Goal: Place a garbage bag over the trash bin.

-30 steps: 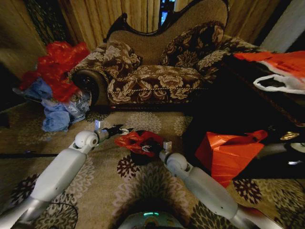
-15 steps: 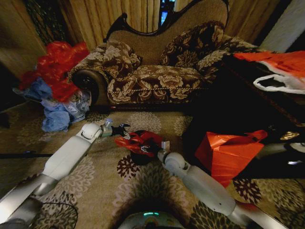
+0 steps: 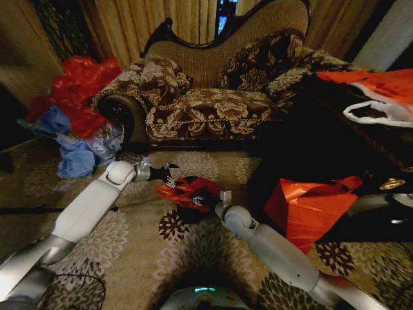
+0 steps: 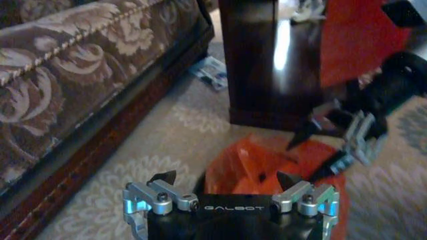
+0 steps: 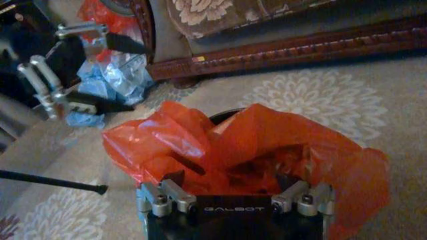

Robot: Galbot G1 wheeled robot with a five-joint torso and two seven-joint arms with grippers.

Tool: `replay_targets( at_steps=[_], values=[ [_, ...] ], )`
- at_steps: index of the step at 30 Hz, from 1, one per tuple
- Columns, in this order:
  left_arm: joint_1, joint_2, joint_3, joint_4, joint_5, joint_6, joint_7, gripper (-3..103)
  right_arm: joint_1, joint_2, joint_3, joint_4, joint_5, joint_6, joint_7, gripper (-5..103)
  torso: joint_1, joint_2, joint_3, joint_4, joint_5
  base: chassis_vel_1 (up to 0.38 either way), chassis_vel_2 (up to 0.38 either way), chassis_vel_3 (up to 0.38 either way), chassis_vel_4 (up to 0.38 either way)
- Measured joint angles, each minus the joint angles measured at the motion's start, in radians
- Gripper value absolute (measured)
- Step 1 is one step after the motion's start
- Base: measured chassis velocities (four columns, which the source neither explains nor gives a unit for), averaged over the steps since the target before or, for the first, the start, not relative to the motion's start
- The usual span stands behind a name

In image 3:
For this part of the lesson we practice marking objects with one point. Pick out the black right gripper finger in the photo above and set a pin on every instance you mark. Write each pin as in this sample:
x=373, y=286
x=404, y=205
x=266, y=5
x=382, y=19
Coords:
x=197, y=201

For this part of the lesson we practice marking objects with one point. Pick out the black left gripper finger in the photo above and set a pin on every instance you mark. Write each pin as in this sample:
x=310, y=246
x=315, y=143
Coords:
x=172, y=166
x=170, y=182

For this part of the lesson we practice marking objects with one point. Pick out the red plastic garbage bag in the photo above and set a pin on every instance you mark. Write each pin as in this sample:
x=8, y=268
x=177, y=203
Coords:
x=200, y=185

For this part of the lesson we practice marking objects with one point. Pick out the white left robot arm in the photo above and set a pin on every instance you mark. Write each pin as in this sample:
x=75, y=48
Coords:
x=87, y=206

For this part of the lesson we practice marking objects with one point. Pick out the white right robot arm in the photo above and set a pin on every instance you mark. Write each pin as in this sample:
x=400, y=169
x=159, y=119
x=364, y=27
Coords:
x=274, y=248

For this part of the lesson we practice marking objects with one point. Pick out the crumpled clear plastic bag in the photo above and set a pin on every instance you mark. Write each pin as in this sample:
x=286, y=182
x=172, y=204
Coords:
x=107, y=142

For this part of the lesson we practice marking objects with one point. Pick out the crumpled blue plastic bag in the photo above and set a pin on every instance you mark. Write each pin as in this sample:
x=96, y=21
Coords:
x=75, y=158

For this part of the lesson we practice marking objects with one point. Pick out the large boxy red bag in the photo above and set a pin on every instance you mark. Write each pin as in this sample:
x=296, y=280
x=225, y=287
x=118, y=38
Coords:
x=306, y=213

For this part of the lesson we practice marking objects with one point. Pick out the crumpled red plastic bag pile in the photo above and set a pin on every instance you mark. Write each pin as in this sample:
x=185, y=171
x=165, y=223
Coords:
x=80, y=87

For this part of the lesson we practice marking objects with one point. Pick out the white plastic bag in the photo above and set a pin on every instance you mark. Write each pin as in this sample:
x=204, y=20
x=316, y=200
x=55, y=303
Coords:
x=397, y=120

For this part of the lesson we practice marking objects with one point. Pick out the flat red plastic bag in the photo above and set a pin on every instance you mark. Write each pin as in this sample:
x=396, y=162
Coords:
x=387, y=85

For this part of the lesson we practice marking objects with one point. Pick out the floral brown chaise sofa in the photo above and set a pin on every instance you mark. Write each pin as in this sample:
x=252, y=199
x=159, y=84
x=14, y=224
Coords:
x=209, y=109

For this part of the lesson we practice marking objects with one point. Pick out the floral beige rug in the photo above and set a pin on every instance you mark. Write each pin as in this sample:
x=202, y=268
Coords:
x=135, y=245

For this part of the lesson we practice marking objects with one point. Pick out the small floral brown pillow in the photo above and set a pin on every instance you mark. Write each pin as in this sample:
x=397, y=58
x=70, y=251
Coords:
x=161, y=77

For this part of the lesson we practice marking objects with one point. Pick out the dark wooden coffee table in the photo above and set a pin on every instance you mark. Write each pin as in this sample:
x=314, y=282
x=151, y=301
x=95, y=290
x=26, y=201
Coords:
x=306, y=135

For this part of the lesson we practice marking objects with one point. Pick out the large floral brown pillow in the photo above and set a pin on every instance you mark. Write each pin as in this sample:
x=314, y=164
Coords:
x=258, y=64

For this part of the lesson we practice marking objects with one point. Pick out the thin black rod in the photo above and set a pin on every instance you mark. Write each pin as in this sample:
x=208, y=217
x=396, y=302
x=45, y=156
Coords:
x=26, y=210

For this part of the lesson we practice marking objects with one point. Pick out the tan pleated curtain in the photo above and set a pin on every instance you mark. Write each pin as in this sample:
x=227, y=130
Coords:
x=129, y=26
x=338, y=26

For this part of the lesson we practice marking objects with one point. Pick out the bright window pane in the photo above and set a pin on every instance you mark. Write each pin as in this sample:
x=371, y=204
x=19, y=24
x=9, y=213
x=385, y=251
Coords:
x=222, y=19

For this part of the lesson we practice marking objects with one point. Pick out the small gold ornament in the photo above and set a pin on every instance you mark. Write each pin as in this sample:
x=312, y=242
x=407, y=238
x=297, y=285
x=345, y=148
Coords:
x=392, y=184

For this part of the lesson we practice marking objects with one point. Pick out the small pale round object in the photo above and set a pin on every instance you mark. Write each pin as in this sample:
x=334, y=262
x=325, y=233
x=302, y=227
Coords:
x=404, y=200

